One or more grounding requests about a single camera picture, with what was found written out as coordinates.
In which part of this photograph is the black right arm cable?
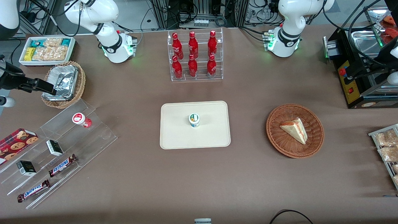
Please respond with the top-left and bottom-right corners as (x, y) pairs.
(30, 0), (83, 37)

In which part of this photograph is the cream plastic tray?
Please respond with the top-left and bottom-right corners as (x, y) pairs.
(160, 100), (231, 150)

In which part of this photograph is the black food warmer cabinet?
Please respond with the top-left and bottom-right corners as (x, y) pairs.
(323, 6), (398, 109)

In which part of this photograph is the oval tan wicker basket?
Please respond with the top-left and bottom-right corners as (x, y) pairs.
(41, 61), (86, 109)

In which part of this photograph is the black looped cable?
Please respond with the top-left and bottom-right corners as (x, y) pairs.
(269, 209), (314, 224)

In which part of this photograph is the round reddish wicker basket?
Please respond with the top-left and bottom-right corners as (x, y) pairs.
(266, 103), (325, 159)

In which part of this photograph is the clear acrylic tiered stand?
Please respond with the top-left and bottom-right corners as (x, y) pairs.
(0, 99), (118, 209)

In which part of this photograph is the thin black hanging cable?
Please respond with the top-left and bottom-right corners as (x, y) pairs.
(9, 38), (21, 64)

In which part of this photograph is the small black box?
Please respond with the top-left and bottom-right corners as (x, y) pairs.
(46, 140), (64, 156)
(16, 160), (37, 176)

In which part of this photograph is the aluminium foil tray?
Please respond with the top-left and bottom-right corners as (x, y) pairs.
(42, 65), (79, 101)

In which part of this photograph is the red plaid cookie box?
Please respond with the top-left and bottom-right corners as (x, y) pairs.
(0, 128), (39, 165)

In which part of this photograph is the steel warmer pan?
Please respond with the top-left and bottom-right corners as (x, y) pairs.
(351, 30), (384, 59)

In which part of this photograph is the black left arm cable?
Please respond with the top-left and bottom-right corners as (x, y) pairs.
(348, 0), (386, 67)

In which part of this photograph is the red soda bottle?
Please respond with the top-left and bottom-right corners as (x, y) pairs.
(188, 54), (198, 77)
(207, 54), (217, 78)
(172, 55), (183, 79)
(208, 30), (218, 58)
(188, 31), (199, 59)
(172, 32), (184, 59)

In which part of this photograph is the aluminium frame rail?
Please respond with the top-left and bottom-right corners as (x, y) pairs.
(19, 0), (56, 39)

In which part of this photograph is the red packaged food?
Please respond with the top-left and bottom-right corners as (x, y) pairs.
(382, 16), (398, 44)

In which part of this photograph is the white plastic snack bin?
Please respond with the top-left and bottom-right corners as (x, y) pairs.
(19, 36), (76, 67)

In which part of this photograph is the clear bag of nuts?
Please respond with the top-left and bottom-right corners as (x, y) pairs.
(44, 37), (62, 47)
(33, 47), (67, 61)

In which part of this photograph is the wrapped triangle sandwich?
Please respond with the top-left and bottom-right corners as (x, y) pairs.
(279, 117), (308, 145)

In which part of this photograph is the clear acrylic bottle rack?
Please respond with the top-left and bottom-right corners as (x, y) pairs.
(167, 28), (224, 82)

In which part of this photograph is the Snickers chocolate bar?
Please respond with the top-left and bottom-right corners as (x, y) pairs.
(17, 180), (51, 203)
(48, 154), (77, 178)

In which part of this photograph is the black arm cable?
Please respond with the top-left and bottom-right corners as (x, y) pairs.
(30, 0), (83, 37)
(348, 0), (386, 67)

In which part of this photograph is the red white gum bottle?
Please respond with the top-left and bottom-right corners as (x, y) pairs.
(72, 113), (92, 128)

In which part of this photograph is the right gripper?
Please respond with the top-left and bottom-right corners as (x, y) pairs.
(0, 58), (58, 96)

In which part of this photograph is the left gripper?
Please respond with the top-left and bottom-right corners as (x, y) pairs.
(345, 38), (398, 78)

